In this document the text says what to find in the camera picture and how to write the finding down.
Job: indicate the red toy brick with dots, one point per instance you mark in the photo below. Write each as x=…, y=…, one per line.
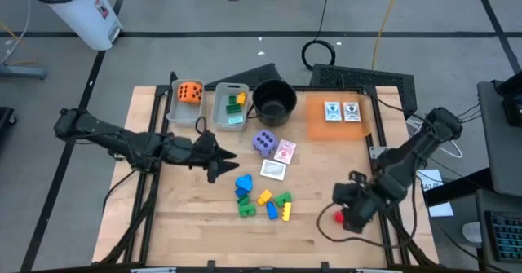
x=338, y=217

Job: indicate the teal toy brick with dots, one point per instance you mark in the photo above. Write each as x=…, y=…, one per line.
x=235, y=120

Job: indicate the purple foam die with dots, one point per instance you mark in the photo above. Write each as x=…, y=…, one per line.
x=265, y=142

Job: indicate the black aluminium table frame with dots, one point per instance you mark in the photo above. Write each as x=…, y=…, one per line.
x=265, y=270

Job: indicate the dark green toy brick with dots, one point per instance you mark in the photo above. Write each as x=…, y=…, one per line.
x=233, y=109

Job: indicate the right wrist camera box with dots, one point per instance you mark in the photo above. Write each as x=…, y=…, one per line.
x=358, y=177

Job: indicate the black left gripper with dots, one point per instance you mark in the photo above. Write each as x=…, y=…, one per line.
x=183, y=151

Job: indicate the orange foam die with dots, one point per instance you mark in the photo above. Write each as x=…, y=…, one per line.
x=189, y=92

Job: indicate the white computer mouse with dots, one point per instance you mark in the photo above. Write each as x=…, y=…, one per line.
x=472, y=232

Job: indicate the black device on desk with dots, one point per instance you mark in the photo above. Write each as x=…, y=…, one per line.
x=511, y=102

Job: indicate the white trash bin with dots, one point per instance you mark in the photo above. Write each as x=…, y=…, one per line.
x=81, y=8

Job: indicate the black bucket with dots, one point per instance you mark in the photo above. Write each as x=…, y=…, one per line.
x=274, y=102

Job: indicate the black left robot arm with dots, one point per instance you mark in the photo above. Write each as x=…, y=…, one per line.
x=114, y=138

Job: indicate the black perforated panel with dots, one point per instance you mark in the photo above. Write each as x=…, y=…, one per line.
x=367, y=81

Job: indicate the small yellow toy brick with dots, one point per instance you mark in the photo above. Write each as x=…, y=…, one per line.
x=241, y=98

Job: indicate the small green toy brick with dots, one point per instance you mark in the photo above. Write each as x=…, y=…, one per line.
x=244, y=200

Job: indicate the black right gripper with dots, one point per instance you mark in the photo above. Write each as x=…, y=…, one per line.
x=361, y=205

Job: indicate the long yellow toy brick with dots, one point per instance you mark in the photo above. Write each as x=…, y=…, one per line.
x=286, y=211

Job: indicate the grey floor stand base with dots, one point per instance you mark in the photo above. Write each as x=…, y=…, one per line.
x=20, y=71

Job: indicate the dark blue toy brick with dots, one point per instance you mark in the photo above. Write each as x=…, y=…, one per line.
x=240, y=192

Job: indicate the medium green toy brick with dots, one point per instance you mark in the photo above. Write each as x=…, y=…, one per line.
x=282, y=199

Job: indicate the dark grey keyboard desk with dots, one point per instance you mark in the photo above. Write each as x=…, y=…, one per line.
x=480, y=201

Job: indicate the red playing card box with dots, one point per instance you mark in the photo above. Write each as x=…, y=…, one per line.
x=285, y=151

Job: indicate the blue playing card box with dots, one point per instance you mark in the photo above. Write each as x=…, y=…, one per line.
x=333, y=111

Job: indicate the blue hollow toy brick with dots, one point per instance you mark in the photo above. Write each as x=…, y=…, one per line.
x=272, y=210

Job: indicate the white paper sheet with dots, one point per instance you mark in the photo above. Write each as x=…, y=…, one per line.
x=432, y=180
x=441, y=210

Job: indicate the tiny dark green brick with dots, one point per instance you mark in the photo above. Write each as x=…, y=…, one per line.
x=232, y=99

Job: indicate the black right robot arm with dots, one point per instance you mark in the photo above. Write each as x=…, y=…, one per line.
x=408, y=159

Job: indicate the yellow round-stud toy brick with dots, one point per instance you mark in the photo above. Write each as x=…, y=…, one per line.
x=264, y=196

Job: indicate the black floor object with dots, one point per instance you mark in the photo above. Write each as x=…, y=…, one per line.
x=6, y=116

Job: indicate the orange translucent tray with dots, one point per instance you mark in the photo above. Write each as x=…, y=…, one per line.
x=318, y=126

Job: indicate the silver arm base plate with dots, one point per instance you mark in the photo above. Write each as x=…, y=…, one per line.
x=116, y=157
x=377, y=152

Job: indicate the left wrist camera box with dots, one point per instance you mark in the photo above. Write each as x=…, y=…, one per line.
x=207, y=139

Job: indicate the backlit keyboard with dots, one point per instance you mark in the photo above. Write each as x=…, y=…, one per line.
x=505, y=236

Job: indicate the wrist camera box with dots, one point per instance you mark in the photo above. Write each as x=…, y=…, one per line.
x=207, y=139
x=358, y=177

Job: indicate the black triangular plate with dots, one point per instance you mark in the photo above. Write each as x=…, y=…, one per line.
x=253, y=77

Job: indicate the light blue toy block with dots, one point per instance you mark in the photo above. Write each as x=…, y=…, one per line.
x=244, y=181

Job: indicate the large green toy brick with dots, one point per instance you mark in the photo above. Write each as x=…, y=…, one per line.
x=247, y=210

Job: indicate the grey plastic bin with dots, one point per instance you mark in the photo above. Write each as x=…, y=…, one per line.
x=179, y=116
x=220, y=114

